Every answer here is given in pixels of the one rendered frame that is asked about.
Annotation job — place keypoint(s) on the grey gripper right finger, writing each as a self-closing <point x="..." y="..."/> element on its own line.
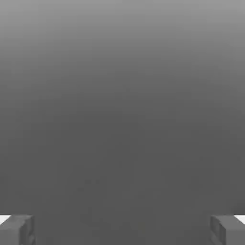
<point x="232" y="232"/>

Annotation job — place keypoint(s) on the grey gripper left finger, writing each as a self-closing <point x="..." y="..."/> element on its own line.
<point x="13" y="231"/>

